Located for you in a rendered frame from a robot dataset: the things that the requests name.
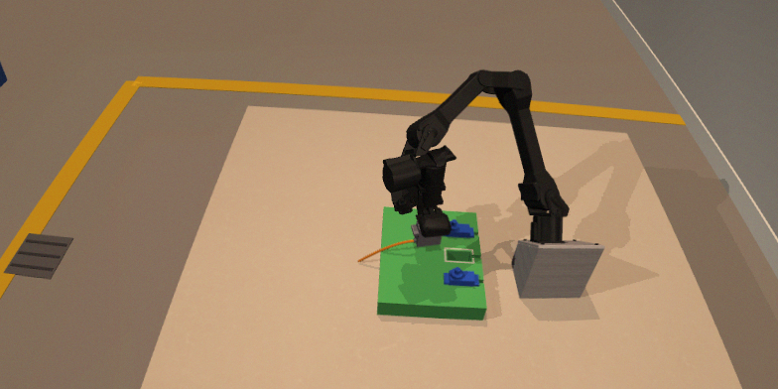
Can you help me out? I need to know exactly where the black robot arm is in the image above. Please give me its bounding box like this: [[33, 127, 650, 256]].
[[382, 70, 570, 243]]

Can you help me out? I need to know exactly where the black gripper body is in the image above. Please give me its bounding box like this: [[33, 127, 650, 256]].
[[416, 181, 452, 238]]

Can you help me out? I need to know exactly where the grey micro servo with orange cable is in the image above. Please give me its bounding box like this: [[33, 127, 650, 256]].
[[357, 221, 442, 262]]

